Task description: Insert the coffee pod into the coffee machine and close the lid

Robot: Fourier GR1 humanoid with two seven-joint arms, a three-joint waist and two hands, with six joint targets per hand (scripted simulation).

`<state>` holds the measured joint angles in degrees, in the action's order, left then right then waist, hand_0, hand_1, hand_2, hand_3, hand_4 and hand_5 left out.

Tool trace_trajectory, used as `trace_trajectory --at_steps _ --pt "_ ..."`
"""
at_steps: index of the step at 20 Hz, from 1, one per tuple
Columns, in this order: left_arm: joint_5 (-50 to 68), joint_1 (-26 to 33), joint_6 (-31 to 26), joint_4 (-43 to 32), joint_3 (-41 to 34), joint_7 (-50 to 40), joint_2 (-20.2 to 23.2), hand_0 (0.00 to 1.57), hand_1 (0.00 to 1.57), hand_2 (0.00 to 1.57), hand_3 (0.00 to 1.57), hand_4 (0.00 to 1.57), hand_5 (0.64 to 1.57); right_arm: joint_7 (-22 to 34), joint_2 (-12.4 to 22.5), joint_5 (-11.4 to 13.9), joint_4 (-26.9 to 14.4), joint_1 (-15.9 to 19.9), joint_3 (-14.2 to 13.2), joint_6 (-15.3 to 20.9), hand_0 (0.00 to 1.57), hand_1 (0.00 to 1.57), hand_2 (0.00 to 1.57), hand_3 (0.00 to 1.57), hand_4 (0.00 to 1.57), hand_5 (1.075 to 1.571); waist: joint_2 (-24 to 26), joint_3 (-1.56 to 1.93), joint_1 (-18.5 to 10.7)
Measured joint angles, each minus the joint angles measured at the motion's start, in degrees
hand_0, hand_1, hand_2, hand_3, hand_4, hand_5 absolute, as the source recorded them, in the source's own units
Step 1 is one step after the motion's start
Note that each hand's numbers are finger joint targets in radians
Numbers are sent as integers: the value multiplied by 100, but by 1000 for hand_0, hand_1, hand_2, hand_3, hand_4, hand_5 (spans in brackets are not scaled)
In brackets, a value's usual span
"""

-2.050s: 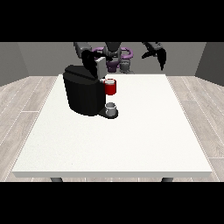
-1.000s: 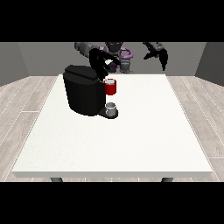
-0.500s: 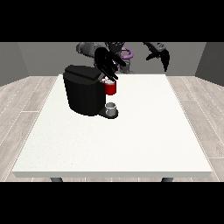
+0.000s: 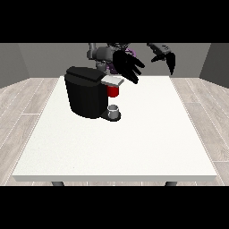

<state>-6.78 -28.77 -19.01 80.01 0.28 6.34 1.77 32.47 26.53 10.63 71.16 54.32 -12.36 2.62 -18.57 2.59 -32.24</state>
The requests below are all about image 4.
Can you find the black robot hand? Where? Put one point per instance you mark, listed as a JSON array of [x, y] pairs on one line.
[[125, 64], [171, 61]]

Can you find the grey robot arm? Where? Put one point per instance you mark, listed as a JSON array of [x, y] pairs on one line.
[[159, 47], [103, 53]]

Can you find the pale grey machine lid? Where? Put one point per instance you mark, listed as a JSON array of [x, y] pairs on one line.
[[112, 80]]

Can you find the red pod holder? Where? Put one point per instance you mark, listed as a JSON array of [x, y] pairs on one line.
[[112, 91]]

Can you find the black coffee machine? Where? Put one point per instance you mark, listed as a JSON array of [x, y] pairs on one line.
[[85, 95]]

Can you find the small grey cup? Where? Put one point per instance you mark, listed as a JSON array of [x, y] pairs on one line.
[[113, 112]]

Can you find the dark table leg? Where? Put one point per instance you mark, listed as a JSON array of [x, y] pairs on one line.
[[171, 183], [57, 183]]

